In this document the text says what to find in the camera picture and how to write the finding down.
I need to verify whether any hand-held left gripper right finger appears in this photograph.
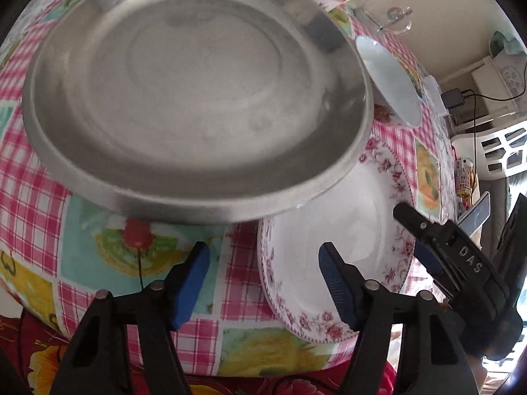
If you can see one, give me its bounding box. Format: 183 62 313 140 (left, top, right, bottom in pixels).
318 242 480 395

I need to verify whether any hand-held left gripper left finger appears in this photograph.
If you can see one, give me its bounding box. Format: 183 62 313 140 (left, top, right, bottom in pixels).
49 241 211 395

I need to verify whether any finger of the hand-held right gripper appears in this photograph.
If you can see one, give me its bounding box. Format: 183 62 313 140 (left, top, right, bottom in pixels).
414 239 454 297
393 203 466 251

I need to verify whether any white plate pink floral rim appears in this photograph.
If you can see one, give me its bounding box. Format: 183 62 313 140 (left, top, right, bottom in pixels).
257 121 416 344

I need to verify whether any large stainless steel plate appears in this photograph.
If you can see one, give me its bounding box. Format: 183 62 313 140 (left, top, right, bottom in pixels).
21 0 374 225

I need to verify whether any grey flat device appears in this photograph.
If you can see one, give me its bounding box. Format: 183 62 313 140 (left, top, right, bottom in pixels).
457 191 492 235

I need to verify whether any small printed packet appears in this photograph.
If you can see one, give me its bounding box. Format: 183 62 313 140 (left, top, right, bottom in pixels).
456 156 474 210

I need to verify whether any white plastic basket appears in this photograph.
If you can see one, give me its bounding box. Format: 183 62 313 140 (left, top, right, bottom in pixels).
451 125 527 182

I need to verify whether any black power adapter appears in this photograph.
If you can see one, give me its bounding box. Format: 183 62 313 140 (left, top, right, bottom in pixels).
440 88 468 110

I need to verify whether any white power strip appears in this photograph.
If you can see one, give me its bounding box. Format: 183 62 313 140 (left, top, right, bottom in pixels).
422 76 449 118

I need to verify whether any small white bowl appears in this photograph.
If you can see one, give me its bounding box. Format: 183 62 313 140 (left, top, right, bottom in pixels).
355 35 423 127

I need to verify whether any white wooden furniture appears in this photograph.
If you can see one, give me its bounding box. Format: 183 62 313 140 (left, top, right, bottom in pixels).
471 55 527 116

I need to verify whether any pink checkered printed tablecloth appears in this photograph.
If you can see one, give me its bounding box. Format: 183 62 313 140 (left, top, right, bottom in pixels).
0 0 458 379

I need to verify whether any clear glass mug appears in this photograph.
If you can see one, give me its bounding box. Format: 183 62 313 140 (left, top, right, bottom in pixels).
354 0 413 36

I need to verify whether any black cable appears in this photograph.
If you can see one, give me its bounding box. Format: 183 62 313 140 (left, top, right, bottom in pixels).
463 89 527 182

